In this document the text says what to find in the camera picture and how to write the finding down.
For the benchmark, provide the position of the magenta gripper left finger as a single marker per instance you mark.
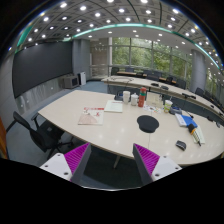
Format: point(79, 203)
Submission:
point(69, 166)

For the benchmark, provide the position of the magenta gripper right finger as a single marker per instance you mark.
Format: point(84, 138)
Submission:
point(151, 166)

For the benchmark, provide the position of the black computer mouse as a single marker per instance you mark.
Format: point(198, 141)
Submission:
point(181, 145)

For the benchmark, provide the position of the black round mouse pad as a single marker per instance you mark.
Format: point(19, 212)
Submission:
point(147, 124)

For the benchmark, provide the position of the black office chair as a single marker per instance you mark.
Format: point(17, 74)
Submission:
point(46, 136)

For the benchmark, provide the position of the red and white magazine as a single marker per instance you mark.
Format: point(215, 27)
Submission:
point(91, 116)

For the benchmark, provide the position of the orange black marker pen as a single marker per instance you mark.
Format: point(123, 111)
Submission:
point(192, 131)

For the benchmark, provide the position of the white paper cup green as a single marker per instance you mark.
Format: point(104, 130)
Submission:
point(167, 105)

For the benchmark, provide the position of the white standing card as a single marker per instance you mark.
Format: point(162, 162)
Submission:
point(154, 99)

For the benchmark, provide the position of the white paper booklet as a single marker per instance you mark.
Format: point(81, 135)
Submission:
point(114, 106)

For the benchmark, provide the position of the white mug with lid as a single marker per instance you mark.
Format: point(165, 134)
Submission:
point(134, 99)

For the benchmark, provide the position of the red thermos bottle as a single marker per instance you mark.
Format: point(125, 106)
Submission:
point(142, 96)

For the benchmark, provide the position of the grey cabinet box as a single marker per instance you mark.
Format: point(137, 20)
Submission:
point(70, 82)

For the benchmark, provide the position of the white air purifier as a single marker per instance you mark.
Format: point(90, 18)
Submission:
point(82, 78)

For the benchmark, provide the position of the large black wall screen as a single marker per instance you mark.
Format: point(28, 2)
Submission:
point(38, 64)

